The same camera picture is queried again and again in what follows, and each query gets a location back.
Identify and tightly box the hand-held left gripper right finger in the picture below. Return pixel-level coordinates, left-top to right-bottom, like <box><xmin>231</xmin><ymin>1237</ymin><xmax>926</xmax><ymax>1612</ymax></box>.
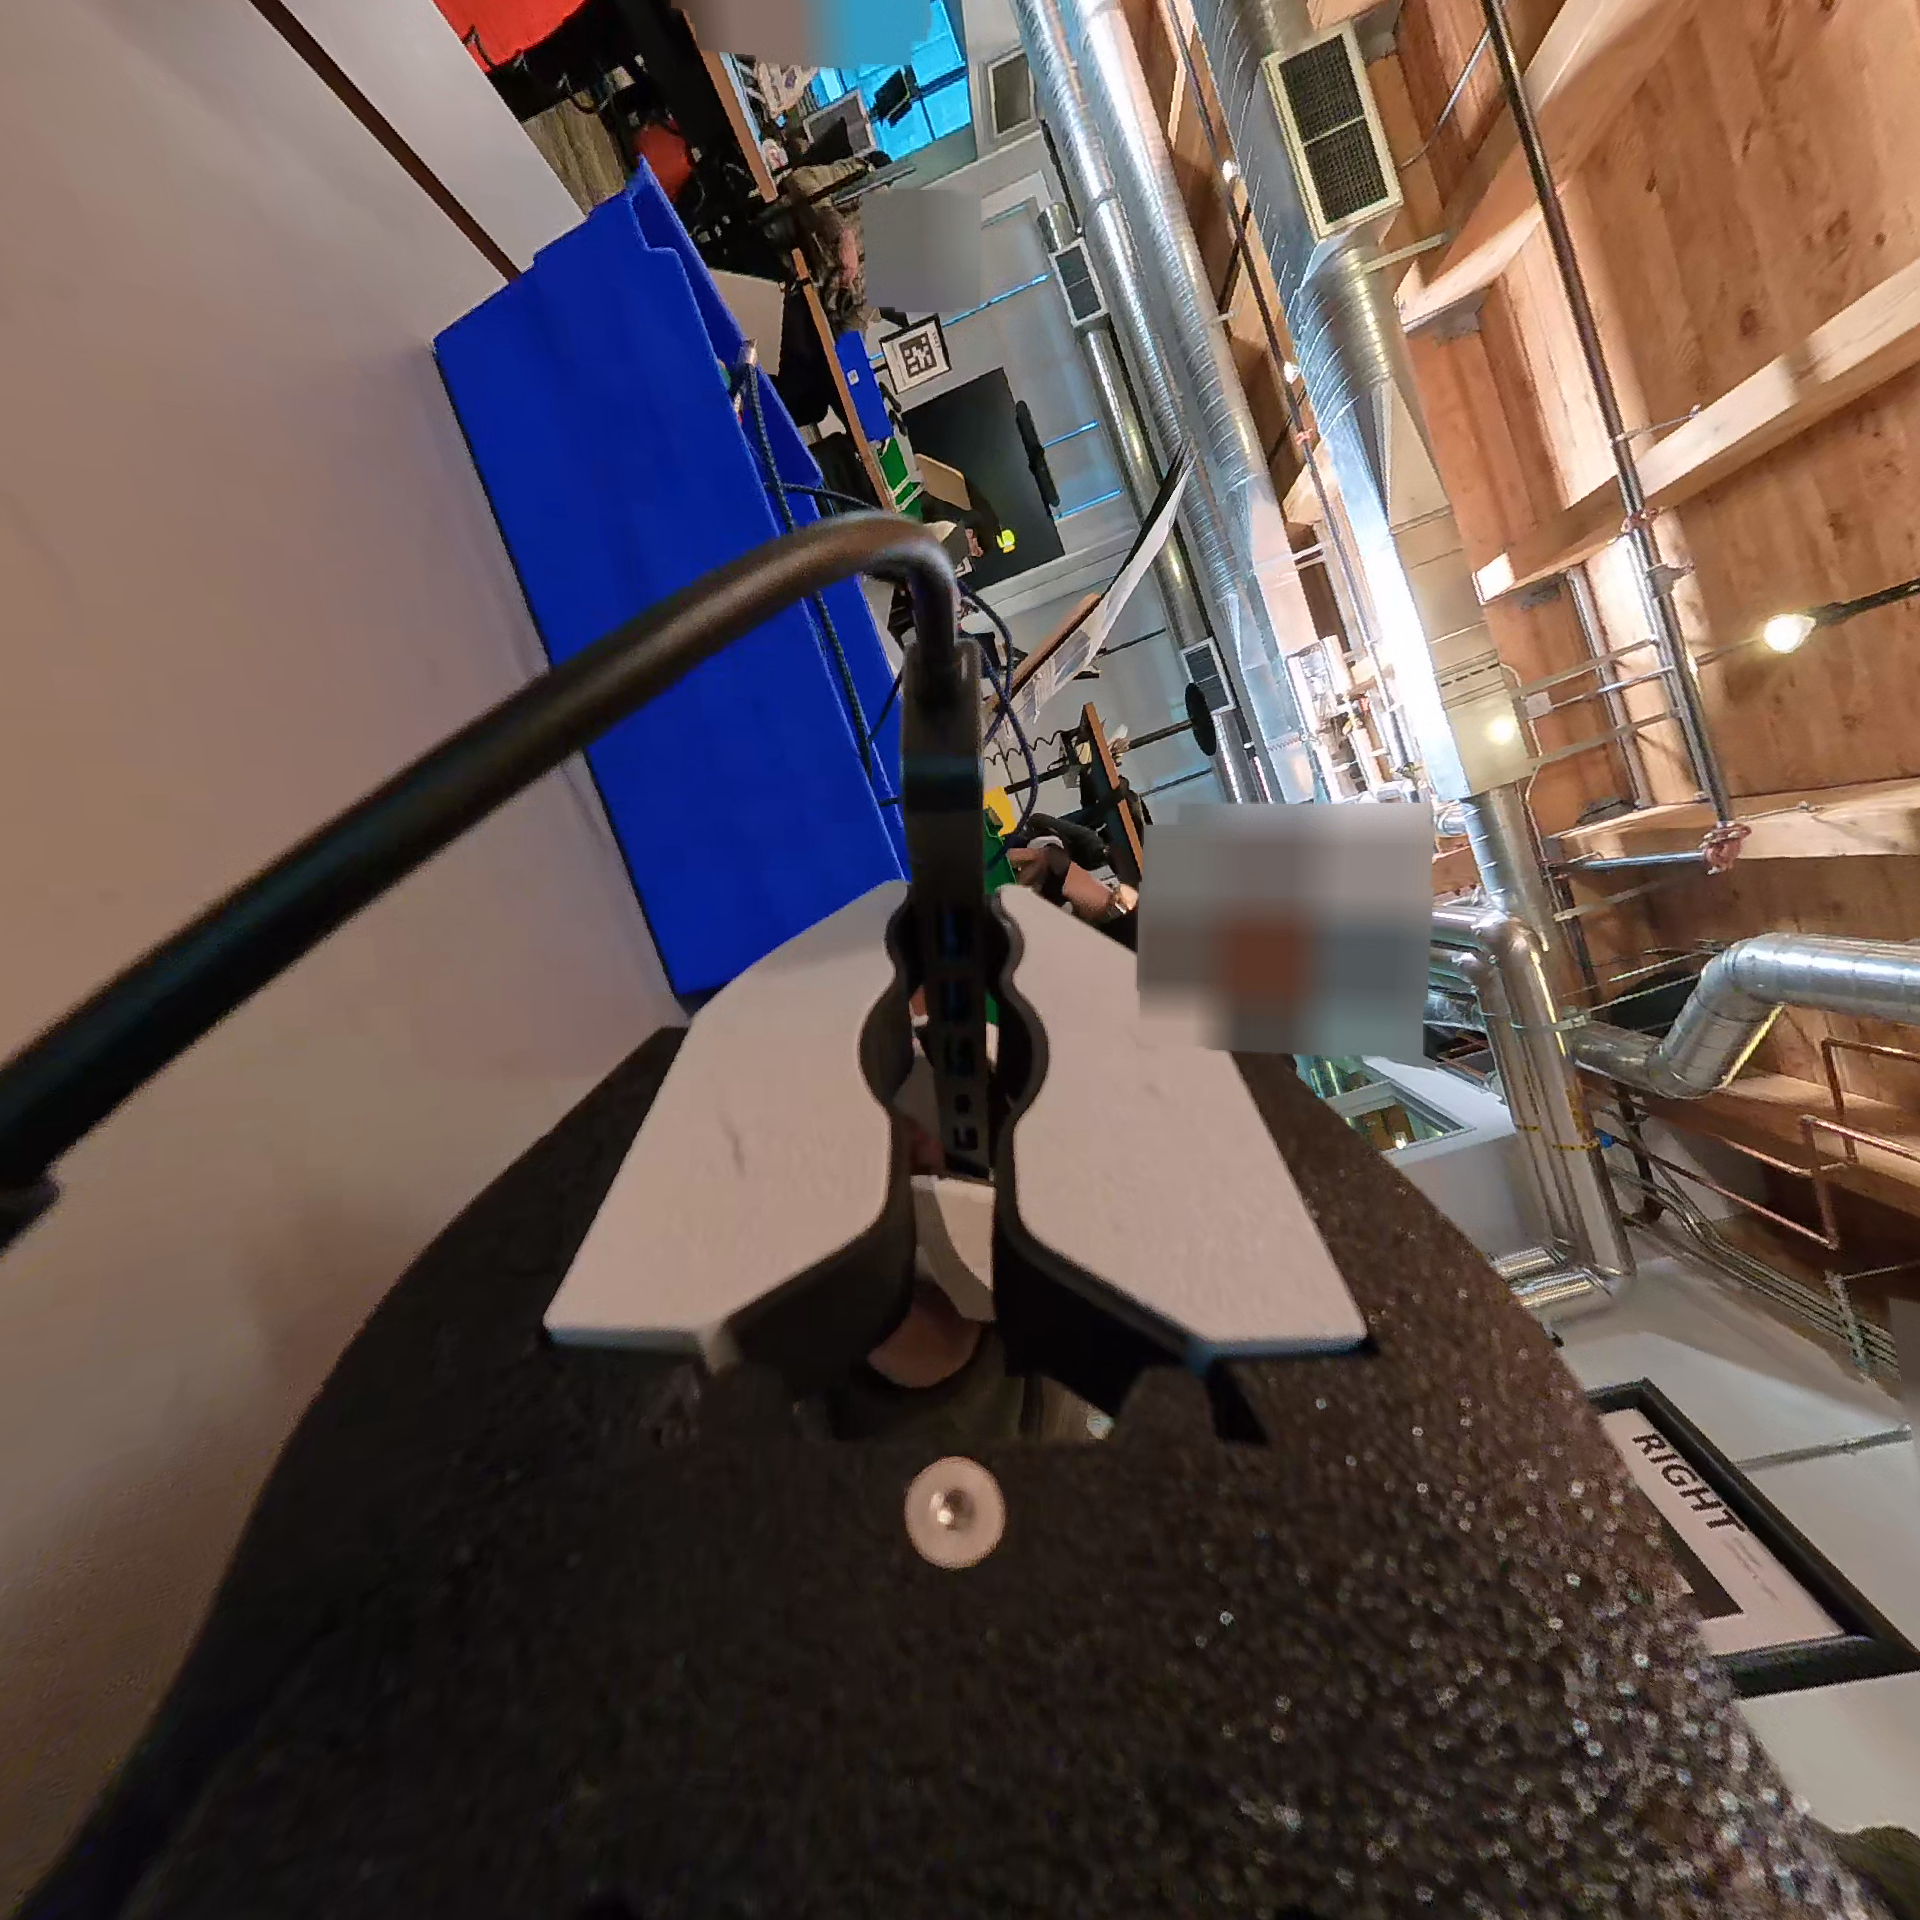
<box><xmin>989</xmin><ymin>885</ymin><xmax>1371</xmax><ymax>1382</ymax></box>

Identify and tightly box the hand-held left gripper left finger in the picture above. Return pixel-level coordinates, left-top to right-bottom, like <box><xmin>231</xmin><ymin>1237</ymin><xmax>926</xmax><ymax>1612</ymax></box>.
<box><xmin>543</xmin><ymin>885</ymin><xmax>921</xmax><ymax>1374</ymax></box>

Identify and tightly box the grey usb hub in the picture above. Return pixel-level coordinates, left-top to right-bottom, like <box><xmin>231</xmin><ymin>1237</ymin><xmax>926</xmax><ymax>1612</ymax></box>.
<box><xmin>900</xmin><ymin>637</ymin><xmax>1000</xmax><ymax>1182</ymax></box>

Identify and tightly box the black hub cable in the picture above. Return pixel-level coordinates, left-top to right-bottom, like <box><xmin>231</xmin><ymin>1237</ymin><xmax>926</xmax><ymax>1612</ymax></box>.
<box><xmin>0</xmin><ymin>512</ymin><xmax>965</xmax><ymax>1249</ymax></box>

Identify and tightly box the wooden background desk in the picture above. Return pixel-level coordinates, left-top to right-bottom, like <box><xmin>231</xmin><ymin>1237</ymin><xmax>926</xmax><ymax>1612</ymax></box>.
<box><xmin>696</xmin><ymin>52</ymin><xmax>903</xmax><ymax>519</ymax></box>

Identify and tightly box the person's right hand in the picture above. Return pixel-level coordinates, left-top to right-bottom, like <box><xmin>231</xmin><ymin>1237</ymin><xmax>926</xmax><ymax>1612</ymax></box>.
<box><xmin>865</xmin><ymin>1286</ymin><xmax>985</xmax><ymax>1391</ymax></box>

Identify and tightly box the silver bent pipe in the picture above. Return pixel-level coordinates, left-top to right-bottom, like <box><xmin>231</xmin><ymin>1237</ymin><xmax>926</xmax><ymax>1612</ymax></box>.
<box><xmin>1573</xmin><ymin>929</ymin><xmax>1920</xmax><ymax>1104</ymax></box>

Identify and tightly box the white hanging banner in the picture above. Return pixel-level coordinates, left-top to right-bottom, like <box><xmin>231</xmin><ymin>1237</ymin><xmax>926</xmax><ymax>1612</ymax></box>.
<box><xmin>1031</xmin><ymin>448</ymin><xmax>1204</xmax><ymax>711</ymax></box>

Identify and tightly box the blue plastic bin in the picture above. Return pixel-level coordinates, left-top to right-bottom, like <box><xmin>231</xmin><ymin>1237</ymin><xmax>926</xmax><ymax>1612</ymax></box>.
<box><xmin>432</xmin><ymin>157</ymin><xmax>921</xmax><ymax>1000</ymax></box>

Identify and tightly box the black computer monitor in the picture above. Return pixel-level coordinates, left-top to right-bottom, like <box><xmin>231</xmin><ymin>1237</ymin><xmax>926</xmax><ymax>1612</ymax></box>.
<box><xmin>896</xmin><ymin>366</ymin><xmax>1065</xmax><ymax>569</ymax></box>

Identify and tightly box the ceiling air vent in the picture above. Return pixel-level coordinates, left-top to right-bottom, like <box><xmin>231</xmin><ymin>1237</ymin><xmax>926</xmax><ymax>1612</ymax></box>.
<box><xmin>1263</xmin><ymin>20</ymin><xmax>1405</xmax><ymax>237</ymax></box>

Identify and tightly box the orange chair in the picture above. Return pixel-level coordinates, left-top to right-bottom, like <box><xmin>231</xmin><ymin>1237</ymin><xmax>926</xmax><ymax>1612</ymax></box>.
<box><xmin>439</xmin><ymin>0</ymin><xmax>584</xmax><ymax>73</ymax></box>

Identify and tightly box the silver ventilation duct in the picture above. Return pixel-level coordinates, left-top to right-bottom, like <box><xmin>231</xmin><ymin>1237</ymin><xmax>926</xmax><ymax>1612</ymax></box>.
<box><xmin>1017</xmin><ymin>0</ymin><xmax>1525</xmax><ymax>848</ymax></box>

